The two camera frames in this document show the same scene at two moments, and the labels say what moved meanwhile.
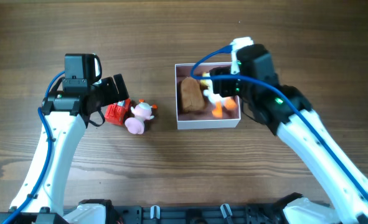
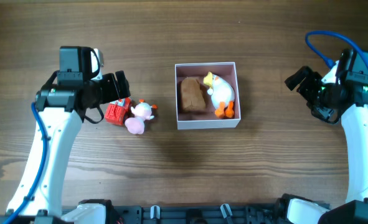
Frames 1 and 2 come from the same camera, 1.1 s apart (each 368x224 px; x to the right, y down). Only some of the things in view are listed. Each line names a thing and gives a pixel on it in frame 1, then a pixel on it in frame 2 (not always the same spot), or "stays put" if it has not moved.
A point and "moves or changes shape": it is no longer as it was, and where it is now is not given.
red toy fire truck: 115,113 stays put
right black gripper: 221,86 → 312,78
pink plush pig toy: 142,112 stays put
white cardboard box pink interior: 203,118 stays put
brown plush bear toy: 192,96 stays put
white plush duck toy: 219,101 moves or changes shape
